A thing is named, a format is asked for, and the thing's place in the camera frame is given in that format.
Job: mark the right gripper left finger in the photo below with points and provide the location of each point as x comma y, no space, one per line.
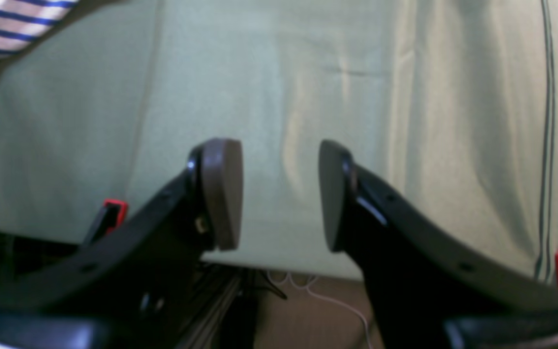
130,288

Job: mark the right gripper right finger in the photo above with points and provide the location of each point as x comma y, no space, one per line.
427,289

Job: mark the blue white striped t-shirt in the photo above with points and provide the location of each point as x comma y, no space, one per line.
23,22

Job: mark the red clamp at top centre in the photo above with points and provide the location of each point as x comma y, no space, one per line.
110,216

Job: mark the green table cloth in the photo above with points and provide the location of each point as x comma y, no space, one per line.
453,102

